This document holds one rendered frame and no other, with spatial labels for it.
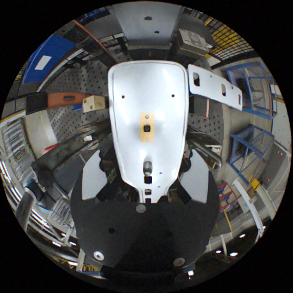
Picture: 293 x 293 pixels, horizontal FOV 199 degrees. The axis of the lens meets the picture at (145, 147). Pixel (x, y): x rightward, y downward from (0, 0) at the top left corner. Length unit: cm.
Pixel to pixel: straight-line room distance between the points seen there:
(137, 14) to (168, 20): 6
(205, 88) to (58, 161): 39
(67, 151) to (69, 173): 59
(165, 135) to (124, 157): 15
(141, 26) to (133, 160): 38
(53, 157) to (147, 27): 32
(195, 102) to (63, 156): 35
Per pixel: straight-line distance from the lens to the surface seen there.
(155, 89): 23
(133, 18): 24
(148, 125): 23
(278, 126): 782
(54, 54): 48
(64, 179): 75
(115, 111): 24
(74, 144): 20
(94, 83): 68
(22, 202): 64
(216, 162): 23
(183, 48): 28
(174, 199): 51
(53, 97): 18
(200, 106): 30
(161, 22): 25
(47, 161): 17
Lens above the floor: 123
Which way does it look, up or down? 64 degrees down
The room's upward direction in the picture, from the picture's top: 175 degrees counter-clockwise
